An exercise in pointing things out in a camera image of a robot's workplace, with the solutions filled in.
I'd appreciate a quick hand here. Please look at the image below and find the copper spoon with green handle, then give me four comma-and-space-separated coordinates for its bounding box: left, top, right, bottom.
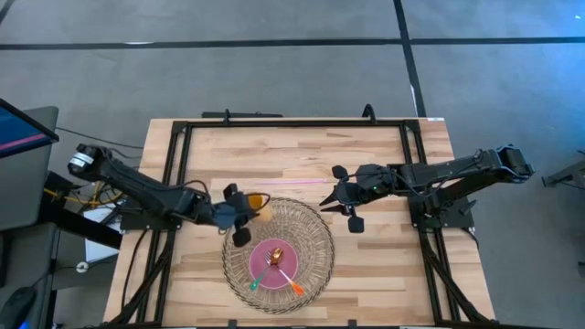
248, 247, 285, 292

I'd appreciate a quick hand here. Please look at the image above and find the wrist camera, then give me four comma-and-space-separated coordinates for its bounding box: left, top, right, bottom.
355, 164, 395, 194
213, 202, 239, 231

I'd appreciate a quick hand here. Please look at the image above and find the white paper sheet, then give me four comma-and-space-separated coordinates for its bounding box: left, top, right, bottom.
83, 204, 121, 263

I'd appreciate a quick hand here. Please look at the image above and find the computer monitor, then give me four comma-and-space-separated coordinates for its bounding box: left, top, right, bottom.
0, 97, 61, 160

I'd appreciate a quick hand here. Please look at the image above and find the black metal table frame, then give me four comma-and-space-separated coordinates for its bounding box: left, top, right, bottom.
107, 108, 495, 329

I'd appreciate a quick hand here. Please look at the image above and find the silver fork with orange handle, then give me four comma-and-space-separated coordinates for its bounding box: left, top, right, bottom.
261, 251, 306, 297

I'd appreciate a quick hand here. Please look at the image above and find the round woven wicker placemat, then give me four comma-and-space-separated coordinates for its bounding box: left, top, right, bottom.
221, 196, 336, 315

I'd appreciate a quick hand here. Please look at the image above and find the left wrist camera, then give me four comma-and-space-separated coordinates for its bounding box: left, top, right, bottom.
213, 202, 239, 231

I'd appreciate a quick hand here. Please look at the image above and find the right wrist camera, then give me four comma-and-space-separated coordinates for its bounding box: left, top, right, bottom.
355, 164, 395, 194

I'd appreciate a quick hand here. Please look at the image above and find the yellow cable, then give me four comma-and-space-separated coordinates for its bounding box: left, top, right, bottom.
44, 181, 125, 207

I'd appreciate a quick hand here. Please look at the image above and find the amber translucent cup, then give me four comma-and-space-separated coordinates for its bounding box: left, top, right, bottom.
246, 192, 274, 225

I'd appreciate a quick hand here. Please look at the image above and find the black computer mouse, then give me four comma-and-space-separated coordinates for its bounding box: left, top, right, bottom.
0, 286, 38, 329

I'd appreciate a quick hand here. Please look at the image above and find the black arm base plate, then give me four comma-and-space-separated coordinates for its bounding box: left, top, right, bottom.
408, 195, 477, 230
119, 200, 183, 232

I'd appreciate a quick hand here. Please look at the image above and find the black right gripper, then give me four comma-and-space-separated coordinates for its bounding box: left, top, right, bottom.
318, 164, 399, 235

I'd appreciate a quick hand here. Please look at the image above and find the pink round plate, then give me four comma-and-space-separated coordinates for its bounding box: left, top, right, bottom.
249, 237, 301, 292

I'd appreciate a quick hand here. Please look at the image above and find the black stand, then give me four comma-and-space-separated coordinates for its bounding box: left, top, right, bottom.
541, 149, 585, 189

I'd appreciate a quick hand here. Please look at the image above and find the black floor cable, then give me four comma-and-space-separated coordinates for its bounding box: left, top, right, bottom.
55, 125, 144, 151

